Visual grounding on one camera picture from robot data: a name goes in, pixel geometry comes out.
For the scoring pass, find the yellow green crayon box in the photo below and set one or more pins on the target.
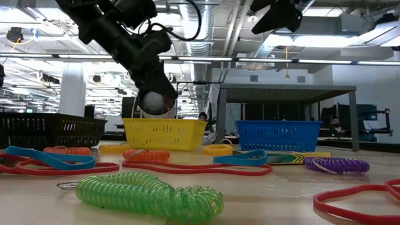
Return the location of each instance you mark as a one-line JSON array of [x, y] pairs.
[[297, 157]]

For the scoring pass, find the black background monitor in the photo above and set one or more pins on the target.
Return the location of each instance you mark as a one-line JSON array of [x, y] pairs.
[[367, 112]]

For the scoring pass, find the black plastic basket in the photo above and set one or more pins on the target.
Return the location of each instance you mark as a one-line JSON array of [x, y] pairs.
[[47, 131]]

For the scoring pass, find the long ceiling light strip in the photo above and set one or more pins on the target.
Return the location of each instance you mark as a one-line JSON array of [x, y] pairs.
[[265, 60], [378, 62], [325, 61], [84, 56], [165, 58], [203, 58], [25, 55]]

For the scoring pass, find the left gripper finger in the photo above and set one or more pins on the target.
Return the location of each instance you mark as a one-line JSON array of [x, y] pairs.
[[153, 76]]

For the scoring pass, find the yellow hanging pendant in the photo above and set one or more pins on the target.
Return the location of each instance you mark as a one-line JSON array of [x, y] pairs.
[[287, 75]]

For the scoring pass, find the silver corrugated air duct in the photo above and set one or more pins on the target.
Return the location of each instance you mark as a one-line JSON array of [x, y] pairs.
[[200, 72]]

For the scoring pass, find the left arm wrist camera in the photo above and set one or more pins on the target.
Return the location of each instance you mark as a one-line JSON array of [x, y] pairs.
[[134, 12]]

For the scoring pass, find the blue rubber band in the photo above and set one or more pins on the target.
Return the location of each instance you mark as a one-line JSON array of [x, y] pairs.
[[89, 162], [240, 162]]

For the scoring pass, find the red rubber band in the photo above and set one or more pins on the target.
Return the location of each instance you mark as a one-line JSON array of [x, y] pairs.
[[114, 167], [268, 170], [317, 201]]

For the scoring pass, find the person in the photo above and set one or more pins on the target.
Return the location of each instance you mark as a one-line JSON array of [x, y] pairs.
[[203, 116], [336, 123]]

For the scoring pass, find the white building pillar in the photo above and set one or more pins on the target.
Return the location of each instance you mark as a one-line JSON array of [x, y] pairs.
[[72, 93]]

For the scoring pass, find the yellow plastic basket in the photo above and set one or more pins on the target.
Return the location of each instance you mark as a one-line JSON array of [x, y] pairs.
[[162, 134]]

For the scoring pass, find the grey perforated metal shelf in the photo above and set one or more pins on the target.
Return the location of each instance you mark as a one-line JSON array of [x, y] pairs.
[[281, 87]]

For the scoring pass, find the bright ceiling light panel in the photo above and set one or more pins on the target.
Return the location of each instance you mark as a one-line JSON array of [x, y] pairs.
[[328, 40]]

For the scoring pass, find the black ceiling device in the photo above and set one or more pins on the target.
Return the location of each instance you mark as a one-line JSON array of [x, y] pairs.
[[14, 34]]

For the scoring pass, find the blue plastic basket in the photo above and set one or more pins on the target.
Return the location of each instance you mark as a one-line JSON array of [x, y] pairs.
[[278, 136]]

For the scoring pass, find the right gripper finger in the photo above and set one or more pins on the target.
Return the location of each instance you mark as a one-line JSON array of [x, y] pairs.
[[282, 14]]

